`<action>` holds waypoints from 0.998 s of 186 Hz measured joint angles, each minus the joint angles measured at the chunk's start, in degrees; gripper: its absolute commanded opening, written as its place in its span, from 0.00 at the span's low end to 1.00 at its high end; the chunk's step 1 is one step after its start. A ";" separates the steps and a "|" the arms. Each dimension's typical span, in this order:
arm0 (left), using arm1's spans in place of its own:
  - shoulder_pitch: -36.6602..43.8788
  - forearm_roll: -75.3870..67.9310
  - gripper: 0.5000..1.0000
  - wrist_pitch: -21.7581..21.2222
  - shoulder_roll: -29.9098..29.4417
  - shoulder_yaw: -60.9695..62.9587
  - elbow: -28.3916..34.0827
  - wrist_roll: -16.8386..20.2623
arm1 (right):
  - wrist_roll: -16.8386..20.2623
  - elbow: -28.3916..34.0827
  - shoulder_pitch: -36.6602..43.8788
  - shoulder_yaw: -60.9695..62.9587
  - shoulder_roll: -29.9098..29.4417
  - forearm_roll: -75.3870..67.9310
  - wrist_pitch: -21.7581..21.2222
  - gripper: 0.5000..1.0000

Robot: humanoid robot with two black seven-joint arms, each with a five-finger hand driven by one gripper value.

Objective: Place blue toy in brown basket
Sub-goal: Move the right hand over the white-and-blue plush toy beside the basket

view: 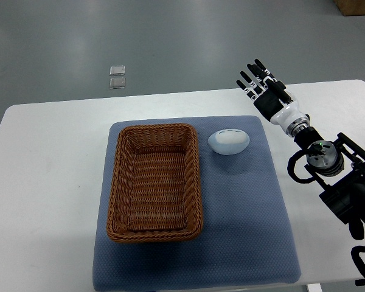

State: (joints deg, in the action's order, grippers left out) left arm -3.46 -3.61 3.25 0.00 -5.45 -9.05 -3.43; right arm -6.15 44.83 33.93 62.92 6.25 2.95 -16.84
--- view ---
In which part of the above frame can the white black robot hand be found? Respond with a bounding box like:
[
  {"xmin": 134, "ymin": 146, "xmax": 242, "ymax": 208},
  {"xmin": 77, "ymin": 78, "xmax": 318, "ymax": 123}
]
[{"xmin": 236, "ymin": 58, "xmax": 307, "ymax": 133}]

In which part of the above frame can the blue white plush toy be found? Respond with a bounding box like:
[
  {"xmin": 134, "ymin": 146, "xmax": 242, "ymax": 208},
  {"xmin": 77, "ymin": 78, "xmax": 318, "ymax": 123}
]
[{"xmin": 208, "ymin": 128, "xmax": 250, "ymax": 156}]

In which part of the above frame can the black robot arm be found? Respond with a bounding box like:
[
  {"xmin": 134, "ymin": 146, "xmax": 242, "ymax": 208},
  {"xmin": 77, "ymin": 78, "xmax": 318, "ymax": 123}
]
[{"xmin": 236, "ymin": 60, "xmax": 365, "ymax": 240}]

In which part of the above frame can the brown wicker basket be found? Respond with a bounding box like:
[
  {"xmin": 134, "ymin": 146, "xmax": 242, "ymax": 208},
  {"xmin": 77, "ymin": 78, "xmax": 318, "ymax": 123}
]
[{"xmin": 106, "ymin": 123, "xmax": 203, "ymax": 243}]

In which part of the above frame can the brown cardboard box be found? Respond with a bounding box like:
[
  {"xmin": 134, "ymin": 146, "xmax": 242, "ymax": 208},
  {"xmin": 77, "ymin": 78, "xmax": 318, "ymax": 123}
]
[{"xmin": 334, "ymin": 0, "xmax": 365, "ymax": 16}]

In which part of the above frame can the lower metal floor plate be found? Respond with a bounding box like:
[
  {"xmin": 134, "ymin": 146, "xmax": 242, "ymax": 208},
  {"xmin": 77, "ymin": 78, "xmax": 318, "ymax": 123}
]
[{"xmin": 109, "ymin": 77, "xmax": 126, "ymax": 89}]

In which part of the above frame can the metal floor plate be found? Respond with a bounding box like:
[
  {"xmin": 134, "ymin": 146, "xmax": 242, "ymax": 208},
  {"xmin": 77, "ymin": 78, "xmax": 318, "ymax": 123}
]
[
  {"xmin": 109, "ymin": 65, "xmax": 125, "ymax": 76},
  {"xmin": 109, "ymin": 77, "xmax": 126, "ymax": 89}
]

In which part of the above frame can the upper metal floor plate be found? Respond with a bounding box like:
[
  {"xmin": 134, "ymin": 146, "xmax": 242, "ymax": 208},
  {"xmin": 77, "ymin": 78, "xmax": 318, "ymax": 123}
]
[{"xmin": 109, "ymin": 65, "xmax": 125, "ymax": 76}]

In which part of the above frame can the blue padded mat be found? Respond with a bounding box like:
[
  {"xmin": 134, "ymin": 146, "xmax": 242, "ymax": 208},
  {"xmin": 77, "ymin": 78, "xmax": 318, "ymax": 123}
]
[{"xmin": 92, "ymin": 116, "xmax": 301, "ymax": 291}]

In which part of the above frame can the white table leg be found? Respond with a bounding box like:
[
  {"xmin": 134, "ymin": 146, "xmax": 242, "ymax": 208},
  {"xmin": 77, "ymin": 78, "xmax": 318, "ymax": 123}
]
[{"xmin": 306, "ymin": 283, "xmax": 322, "ymax": 292}]

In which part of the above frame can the black looped cable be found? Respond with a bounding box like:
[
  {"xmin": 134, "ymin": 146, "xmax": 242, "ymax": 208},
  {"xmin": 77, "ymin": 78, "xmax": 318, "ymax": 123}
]
[{"xmin": 350, "ymin": 245, "xmax": 365, "ymax": 287}]

